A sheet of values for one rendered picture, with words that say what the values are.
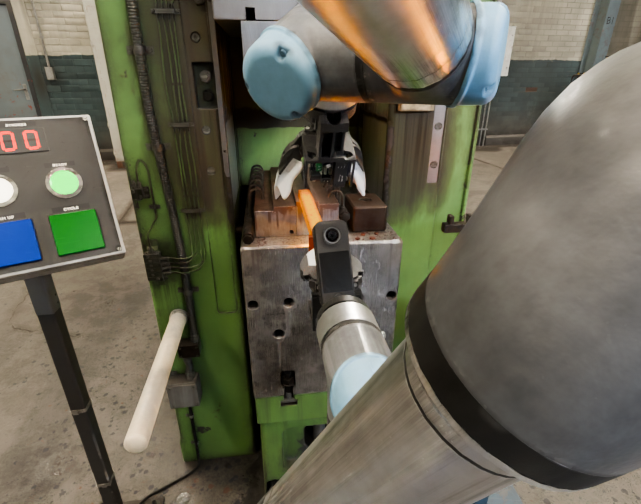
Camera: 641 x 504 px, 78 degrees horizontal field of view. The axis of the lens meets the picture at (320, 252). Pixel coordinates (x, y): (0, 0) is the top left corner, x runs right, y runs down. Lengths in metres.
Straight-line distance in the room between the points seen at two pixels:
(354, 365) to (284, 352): 0.67
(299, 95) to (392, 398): 0.27
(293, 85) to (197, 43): 0.68
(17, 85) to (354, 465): 7.30
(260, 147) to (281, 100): 1.00
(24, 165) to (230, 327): 0.68
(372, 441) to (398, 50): 0.20
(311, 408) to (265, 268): 0.46
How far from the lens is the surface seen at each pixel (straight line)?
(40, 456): 1.92
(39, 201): 0.87
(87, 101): 7.10
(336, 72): 0.37
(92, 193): 0.87
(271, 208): 0.95
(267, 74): 0.38
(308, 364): 1.09
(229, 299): 1.21
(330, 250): 0.52
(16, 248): 0.85
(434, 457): 0.19
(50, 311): 1.03
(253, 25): 0.89
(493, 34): 0.34
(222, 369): 1.36
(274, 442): 1.30
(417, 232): 1.19
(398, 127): 1.09
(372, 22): 0.21
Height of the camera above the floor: 1.28
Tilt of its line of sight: 25 degrees down
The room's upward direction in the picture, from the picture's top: straight up
